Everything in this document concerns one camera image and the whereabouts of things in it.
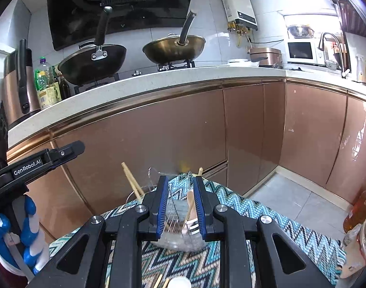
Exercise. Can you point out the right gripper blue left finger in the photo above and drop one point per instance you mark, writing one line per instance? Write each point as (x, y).
(158, 208)

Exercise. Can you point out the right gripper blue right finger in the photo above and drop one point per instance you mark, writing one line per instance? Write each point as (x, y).
(203, 208)

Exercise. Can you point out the white ceramic spoon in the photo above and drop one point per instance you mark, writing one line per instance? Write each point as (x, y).
(179, 282)

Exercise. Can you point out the chrome kitchen faucet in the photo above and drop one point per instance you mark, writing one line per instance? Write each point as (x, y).
(333, 53)

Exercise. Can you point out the blue white glove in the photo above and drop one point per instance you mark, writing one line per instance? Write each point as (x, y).
(35, 254)

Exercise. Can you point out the copper thermos kettle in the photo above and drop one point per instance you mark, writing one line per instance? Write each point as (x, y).
(19, 93)

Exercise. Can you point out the green capped oil bottle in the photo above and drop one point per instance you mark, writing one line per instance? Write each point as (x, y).
(46, 84)

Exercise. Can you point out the gas stove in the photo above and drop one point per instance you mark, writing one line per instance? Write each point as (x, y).
(132, 74)

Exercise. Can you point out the black wok with lid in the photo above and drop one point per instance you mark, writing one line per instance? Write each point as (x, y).
(95, 60)

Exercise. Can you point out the cooking oil bottle on floor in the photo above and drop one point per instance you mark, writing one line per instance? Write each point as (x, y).
(357, 215)

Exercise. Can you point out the brass coloured wok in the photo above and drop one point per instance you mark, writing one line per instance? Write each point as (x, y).
(176, 48)

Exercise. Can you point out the beige waste bin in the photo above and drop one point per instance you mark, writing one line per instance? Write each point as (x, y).
(355, 249)

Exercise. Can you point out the copper rice cooker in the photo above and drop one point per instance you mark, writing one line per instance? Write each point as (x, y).
(267, 57)

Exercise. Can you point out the white microwave oven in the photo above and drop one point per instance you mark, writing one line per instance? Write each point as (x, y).
(304, 51)

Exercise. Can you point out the black range hood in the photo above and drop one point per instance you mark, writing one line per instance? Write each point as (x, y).
(74, 21)

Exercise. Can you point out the white water heater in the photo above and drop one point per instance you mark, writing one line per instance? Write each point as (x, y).
(241, 13)

